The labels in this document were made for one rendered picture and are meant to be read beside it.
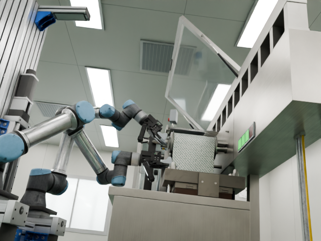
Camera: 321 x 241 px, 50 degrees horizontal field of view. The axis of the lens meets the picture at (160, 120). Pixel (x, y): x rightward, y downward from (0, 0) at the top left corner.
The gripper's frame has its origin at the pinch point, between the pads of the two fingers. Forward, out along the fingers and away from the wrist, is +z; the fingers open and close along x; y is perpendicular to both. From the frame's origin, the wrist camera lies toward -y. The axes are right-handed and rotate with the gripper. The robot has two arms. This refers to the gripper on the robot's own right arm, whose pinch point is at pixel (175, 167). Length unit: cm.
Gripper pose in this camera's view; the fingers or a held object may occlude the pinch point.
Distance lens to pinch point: 191.2
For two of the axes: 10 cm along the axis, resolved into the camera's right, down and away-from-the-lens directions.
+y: 1.0, -9.2, 3.8
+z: 9.9, 1.2, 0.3
